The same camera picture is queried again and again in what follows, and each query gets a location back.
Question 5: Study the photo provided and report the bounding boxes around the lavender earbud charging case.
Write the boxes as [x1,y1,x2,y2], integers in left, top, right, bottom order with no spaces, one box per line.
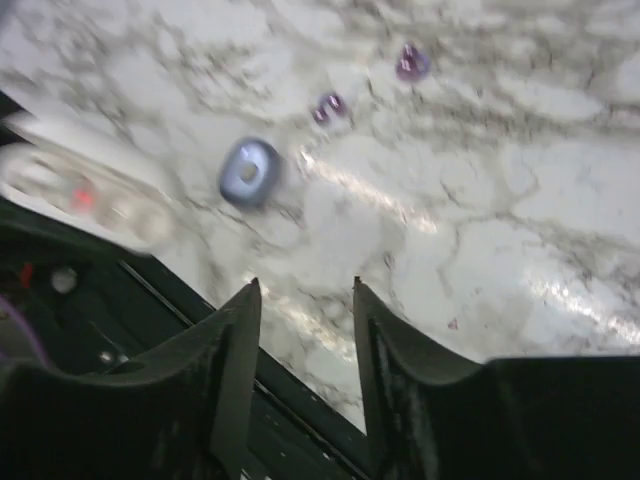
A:
[218,137,284,209]

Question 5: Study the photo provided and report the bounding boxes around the purple earbud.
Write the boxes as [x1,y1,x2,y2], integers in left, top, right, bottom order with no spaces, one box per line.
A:
[311,92,348,126]
[395,42,431,83]

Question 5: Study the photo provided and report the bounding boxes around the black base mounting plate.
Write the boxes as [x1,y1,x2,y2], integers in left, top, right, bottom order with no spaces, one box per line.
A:
[1,202,371,479]

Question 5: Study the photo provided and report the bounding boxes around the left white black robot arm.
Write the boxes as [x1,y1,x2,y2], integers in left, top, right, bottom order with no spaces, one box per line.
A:
[1,112,179,254]

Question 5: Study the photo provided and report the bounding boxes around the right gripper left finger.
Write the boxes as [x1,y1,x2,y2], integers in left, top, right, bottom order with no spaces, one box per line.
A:
[1,281,261,479]

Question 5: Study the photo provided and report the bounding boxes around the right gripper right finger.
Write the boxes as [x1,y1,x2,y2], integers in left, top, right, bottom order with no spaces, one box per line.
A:
[353,281,639,479]

